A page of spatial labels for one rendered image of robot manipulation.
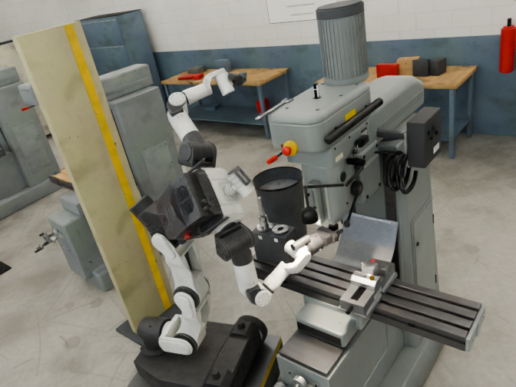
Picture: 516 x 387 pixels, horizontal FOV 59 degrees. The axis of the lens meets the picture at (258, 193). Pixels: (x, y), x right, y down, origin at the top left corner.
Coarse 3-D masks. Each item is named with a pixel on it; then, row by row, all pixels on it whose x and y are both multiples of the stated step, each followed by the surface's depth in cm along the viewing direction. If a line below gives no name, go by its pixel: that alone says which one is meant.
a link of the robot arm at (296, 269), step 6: (306, 252) 205; (300, 258) 203; (306, 258) 205; (282, 264) 206; (288, 264) 204; (294, 264) 203; (300, 264) 204; (288, 270) 204; (294, 270) 204; (300, 270) 206
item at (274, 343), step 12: (276, 336) 279; (264, 348) 273; (276, 348) 272; (264, 360) 265; (276, 360) 275; (252, 372) 258; (264, 372) 257; (276, 372) 275; (132, 384) 267; (144, 384) 265; (252, 384) 251; (264, 384) 255
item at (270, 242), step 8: (272, 224) 253; (280, 224) 251; (256, 232) 251; (264, 232) 249; (272, 232) 248; (280, 232) 244; (288, 232) 245; (256, 240) 253; (264, 240) 249; (272, 240) 246; (280, 240) 243; (288, 240) 244; (256, 248) 256; (264, 248) 252; (272, 248) 249; (280, 248) 246; (256, 256) 259; (264, 256) 256; (272, 256) 253; (280, 256) 249; (288, 256) 246
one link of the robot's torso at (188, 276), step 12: (156, 240) 213; (168, 240) 212; (192, 240) 226; (168, 252) 214; (180, 252) 221; (192, 252) 227; (168, 264) 221; (180, 264) 216; (192, 264) 231; (180, 276) 225; (192, 276) 222; (204, 276) 236; (180, 288) 227; (192, 288) 226; (204, 288) 232
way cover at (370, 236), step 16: (352, 224) 256; (368, 224) 250; (384, 224) 245; (352, 240) 256; (368, 240) 250; (384, 240) 245; (336, 256) 258; (352, 256) 253; (368, 256) 248; (384, 256) 243
